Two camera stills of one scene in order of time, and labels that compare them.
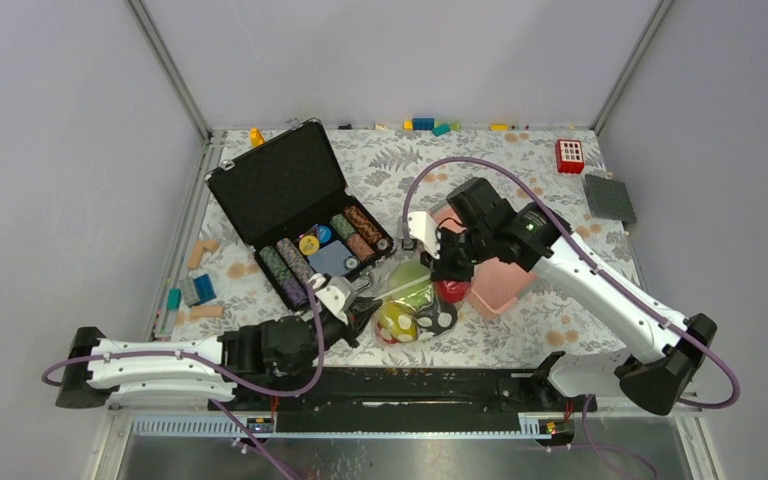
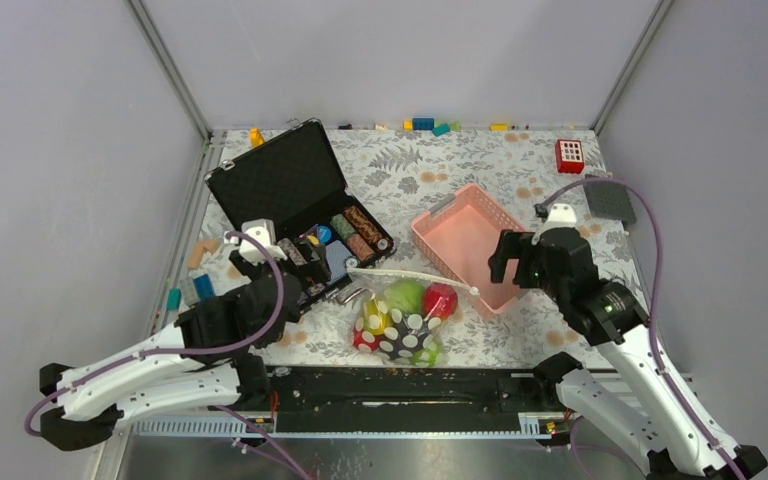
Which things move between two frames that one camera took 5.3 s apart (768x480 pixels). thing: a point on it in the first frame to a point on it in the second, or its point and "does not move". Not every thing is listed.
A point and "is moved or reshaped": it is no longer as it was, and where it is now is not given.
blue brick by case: [205, 289] does not move
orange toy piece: [256, 137] does not move
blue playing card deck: [330, 260] does not move
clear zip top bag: [408, 309] is moved or reshaped
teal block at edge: [174, 299] does not move
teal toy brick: [441, 129] does not move
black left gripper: [358, 314] to [316, 272]
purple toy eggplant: [437, 318] to [405, 336]
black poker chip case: [288, 198] does not move
